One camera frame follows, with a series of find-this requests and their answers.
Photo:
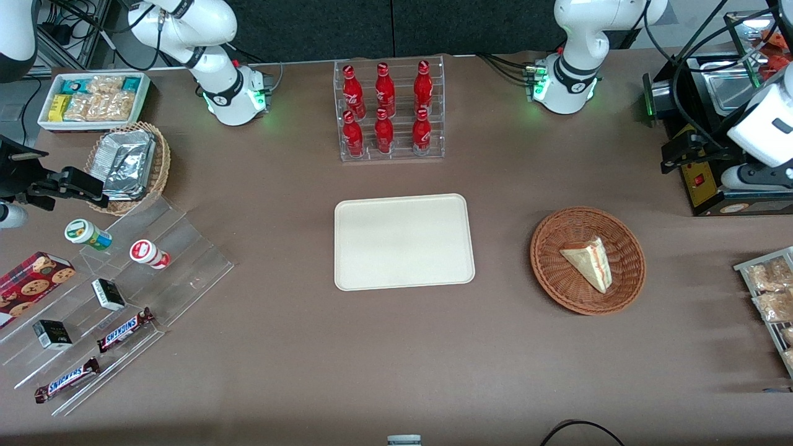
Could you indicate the clear bag of crackers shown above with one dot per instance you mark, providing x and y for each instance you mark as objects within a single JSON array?
[
  {"x": 105, "y": 84},
  {"x": 113, "y": 106},
  {"x": 78, "y": 107}
]

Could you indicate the red cola bottle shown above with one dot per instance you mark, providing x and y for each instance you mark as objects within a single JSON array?
[
  {"x": 421, "y": 133},
  {"x": 385, "y": 90},
  {"x": 423, "y": 88},
  {"x": 353, "y": 136},
  {"x": 352, "y": 93},
  {"x": 384, "y": 133}
]

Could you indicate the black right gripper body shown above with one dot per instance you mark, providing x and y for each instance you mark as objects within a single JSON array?
[{"x": 17, "y": 174}]

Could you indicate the red lid yogurt cup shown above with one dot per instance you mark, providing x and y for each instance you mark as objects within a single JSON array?
[{"x": 145, "y": 253}]

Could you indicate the steel warmer pan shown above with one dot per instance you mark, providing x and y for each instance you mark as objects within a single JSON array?
[{"x": 734, "y": 93}]

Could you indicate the light wicker basket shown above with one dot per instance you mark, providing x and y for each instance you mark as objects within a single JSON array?
[{"x": 160, "y": 167}]

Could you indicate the small black box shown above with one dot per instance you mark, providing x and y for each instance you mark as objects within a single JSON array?
[
  {"x": 52, "y": 335},
  {"x": 109, "y": 295}
]

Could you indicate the cream plastic tray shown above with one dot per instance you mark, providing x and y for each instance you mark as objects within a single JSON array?
[{"x": 403, "y": 241}]

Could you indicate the triangular sandwich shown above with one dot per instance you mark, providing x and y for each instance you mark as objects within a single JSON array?
[{"x": 591, "y": 263}]

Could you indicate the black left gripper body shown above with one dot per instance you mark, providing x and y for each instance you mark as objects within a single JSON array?
[{"x": 708, "y": 148}]

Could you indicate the clear acrylic stepped display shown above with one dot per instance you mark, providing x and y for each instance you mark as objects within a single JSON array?
[{"x": 186, "y": 266}]

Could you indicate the red cookie box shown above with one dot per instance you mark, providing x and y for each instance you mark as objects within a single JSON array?
[{"x": 31, "y": 285}]

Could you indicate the white rectangular snack bin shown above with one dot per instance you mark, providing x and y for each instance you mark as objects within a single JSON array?
[{"x": 93, "y": 126}]

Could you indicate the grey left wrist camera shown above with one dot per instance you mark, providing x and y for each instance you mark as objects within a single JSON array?
[{"x": 753, "y": 176}]

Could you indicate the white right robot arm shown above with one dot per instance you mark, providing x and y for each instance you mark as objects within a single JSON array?
[{"x": 217, "y": 93}]

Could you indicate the aluminium frame shelf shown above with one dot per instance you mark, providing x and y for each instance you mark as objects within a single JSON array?
[{"x": 93, "y": 37}]

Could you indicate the silver foil packet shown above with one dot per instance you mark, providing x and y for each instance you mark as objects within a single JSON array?
[
  {"x": 127, "y": 142},
  {"x": 127, "y": 176}
]

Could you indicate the clear bag of pastries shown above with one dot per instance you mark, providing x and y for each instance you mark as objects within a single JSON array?
[
  {"x": 774, "y": 306},
  {"x": 789, "y": 358},
  {"x": 771, "y": 275},
  {"x": 788, "y": 336}
]

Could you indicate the red sausage on skewer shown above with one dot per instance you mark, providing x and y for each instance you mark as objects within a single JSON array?
[{"x": 779, "y": 62}]

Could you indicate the green lid yogurt cup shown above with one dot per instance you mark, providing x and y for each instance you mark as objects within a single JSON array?
[{"x": 83, "y": 232}]

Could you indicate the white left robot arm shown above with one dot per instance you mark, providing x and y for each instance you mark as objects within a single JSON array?
[{"x": 570, "y": 62}]

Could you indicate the yellow snack packet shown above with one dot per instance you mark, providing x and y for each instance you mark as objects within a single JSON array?
[{"x": 59, "y": 108}]

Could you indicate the brown wicker basket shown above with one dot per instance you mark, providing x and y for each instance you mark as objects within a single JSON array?
[{"x": 557, "y": 272}]

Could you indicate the black food warmer machine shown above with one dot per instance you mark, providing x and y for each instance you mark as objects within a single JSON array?
[{"x": 700, "y": 192}]

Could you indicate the clear acrylic bottle rack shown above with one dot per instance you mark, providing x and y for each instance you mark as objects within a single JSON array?
[{"x": 399, "y": 145}]

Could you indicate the teal snack packet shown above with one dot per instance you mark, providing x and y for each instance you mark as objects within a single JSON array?
[
  {"x": 131, "y": 83},
  {"x": 74, "y": 86}
]

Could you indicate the Snickers chocolate bar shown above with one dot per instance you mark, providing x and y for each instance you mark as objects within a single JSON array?
[
  {"x": 124, "y": 330},
  {"x": 67, "y": 380}
]

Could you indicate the tray of wrapped snacks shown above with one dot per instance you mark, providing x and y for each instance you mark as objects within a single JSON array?
[{"x": 742, "y": 267}]

